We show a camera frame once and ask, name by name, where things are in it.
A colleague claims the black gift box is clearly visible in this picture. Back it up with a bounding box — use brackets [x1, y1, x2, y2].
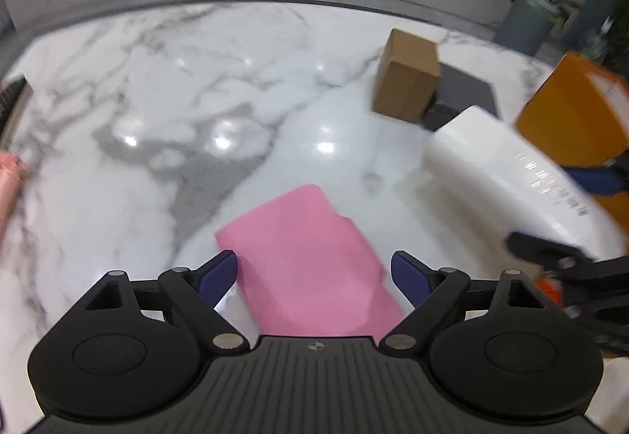
[423, 62, 497, 132]

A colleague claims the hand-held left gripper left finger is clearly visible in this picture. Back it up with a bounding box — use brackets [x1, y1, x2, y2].
[68, 250, 247, 353]

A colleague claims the white oblong case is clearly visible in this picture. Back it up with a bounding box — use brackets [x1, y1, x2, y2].
[423, 105, 615, 263]

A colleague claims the pink selfie stick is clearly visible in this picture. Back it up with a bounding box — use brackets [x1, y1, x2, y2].
[0, 150, 29, 238]

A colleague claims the small brown cardboard box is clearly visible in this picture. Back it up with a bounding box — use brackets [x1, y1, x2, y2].
[372, 28, 440, 123]

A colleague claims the pink wallet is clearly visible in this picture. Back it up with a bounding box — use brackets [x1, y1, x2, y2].
[213, 184, 406, 339]

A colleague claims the orange cardboard box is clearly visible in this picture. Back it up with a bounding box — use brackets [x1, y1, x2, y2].
[513, 51, 629, 223]

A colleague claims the orange crochet fruit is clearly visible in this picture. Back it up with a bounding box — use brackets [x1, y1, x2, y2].
[535, 277, 563, 307]

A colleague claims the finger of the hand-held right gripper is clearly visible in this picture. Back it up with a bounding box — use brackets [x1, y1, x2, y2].
[560, 156, 629, 196]
[505, 230, 629, 347]

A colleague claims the black remote control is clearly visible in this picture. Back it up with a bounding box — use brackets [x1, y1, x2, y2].
[0, 75, 30, 145]

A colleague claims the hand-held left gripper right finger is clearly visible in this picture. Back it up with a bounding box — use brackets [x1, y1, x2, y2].
[378, 251, 566, 353]

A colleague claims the grey trash bin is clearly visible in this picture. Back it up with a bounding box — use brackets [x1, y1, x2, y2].
[494, 0, 563, 56]

